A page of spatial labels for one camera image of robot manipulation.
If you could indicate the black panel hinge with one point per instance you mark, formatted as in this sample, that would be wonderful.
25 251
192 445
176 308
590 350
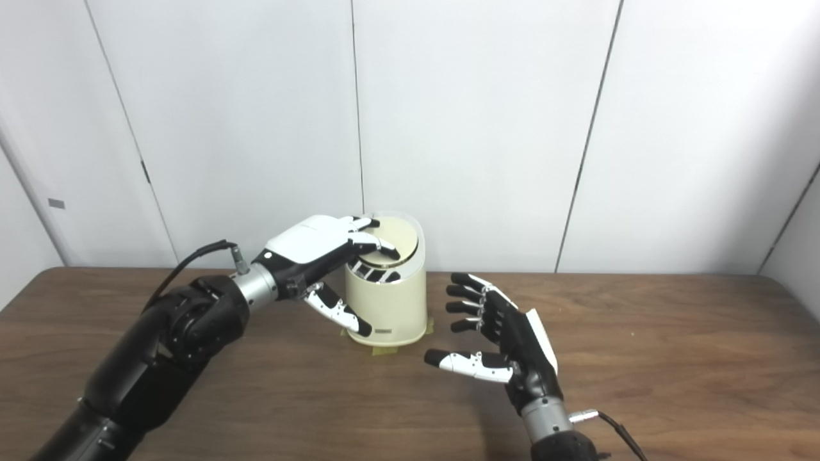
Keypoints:
145 172

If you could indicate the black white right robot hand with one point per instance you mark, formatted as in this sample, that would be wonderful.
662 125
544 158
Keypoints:
528 352

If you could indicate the round cream bin lid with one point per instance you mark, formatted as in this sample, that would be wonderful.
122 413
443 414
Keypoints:
400 237

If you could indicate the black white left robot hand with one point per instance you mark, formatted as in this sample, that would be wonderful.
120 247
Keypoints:
307 240

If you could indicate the grey wall label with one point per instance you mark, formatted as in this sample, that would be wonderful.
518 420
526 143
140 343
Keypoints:
56 203

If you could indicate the cream-colored trash bin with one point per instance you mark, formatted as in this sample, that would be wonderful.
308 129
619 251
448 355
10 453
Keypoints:
400 307

